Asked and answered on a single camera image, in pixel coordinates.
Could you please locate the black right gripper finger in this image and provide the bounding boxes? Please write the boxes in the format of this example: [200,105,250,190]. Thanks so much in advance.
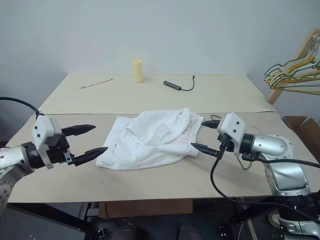
[191,142,222,157]
[201,119,222,130]

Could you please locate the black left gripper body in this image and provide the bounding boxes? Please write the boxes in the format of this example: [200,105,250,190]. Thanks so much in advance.
[46,134,76,166]

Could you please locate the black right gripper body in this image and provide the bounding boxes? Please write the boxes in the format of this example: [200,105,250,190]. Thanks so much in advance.
[216,133,235,153]

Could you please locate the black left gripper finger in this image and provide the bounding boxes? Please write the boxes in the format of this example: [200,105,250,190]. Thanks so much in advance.
[61,124,97,137]
[67,146,109,167]

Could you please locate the white garment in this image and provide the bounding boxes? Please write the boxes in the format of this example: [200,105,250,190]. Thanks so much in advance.
[95,107,205,171]

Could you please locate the wooden hanger rack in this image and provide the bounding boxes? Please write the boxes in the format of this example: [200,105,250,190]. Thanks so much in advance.
[267,28,320,105]

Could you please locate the thin white pen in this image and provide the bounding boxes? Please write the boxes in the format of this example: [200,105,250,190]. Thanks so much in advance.
[79,78,115,90]

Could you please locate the beige paper table cover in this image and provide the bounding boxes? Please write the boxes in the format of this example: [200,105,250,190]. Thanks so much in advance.
[38,72,277,116]

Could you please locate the pale yellow plastic bottle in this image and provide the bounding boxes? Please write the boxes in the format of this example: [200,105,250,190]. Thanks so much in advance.
[131,58,145,84]

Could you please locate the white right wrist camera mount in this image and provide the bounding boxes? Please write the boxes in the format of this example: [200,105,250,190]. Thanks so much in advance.
[216,112,247,152]

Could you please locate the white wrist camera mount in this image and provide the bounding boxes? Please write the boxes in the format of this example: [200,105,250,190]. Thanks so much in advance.
[31,114,62,170]
[216,112,247,152]

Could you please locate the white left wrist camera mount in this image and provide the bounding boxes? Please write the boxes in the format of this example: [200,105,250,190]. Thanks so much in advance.
[31,114,62,170]

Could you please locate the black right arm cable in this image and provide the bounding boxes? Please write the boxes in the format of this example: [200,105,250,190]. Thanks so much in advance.
[209,134,320,221]

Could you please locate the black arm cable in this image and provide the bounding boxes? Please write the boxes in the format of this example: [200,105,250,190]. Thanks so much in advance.
[209,134,320,221]
[0,96,43,117]

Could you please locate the grey USB hub with cable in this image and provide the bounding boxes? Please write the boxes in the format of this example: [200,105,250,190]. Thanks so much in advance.
[163,74,197,92]

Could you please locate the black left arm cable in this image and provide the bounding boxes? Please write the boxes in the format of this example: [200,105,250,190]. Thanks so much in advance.
[0,96,43,117]

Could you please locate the black table frame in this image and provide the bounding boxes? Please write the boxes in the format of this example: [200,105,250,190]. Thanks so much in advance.
[7,199,101,232]

